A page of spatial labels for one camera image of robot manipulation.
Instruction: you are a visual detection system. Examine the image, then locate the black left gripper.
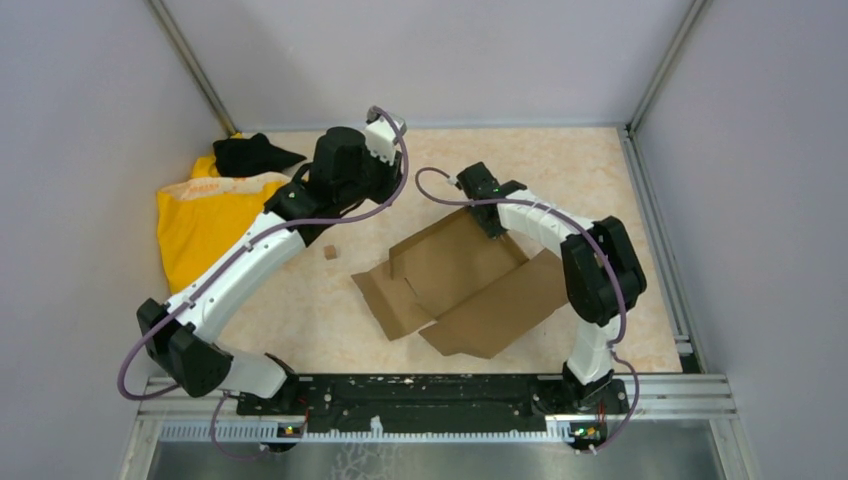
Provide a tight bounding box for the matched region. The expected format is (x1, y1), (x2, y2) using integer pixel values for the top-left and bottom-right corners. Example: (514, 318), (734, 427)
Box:
(336, 137), (406, 209)

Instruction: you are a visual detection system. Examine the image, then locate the brown cardboard box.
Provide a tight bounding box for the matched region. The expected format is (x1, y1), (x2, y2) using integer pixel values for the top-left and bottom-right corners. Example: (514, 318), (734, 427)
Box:
(352, 210), (569, 359)

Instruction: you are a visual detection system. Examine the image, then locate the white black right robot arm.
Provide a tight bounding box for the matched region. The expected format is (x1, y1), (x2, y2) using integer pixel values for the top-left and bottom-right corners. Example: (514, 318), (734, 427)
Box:
(453, 162), (647, 412)

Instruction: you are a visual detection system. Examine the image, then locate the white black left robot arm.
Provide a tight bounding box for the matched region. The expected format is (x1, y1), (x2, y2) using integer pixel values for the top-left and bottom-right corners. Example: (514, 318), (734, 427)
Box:
(133, 116), (409, 414)

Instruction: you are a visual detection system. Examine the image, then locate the black cloth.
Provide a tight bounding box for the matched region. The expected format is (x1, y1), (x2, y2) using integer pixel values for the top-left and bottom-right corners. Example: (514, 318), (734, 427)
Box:
(212, 133), (306, 178)

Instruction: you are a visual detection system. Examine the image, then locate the yellow cloth garment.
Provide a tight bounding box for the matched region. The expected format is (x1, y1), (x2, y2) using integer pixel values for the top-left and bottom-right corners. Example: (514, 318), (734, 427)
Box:
(155, 134), (290, 293)

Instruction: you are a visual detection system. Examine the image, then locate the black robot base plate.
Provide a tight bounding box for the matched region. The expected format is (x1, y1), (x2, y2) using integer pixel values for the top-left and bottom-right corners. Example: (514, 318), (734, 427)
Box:
(236, 374), (630, 434)

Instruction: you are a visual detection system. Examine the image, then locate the aluminium frame rail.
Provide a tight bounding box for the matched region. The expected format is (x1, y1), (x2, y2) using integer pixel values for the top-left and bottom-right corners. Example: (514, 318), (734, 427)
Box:
(137, 374), (738, 422)

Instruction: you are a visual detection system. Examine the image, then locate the white slotted cable duct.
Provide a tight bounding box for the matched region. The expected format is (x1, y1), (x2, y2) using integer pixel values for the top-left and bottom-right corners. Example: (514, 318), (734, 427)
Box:
(159, 421), (575, 444)

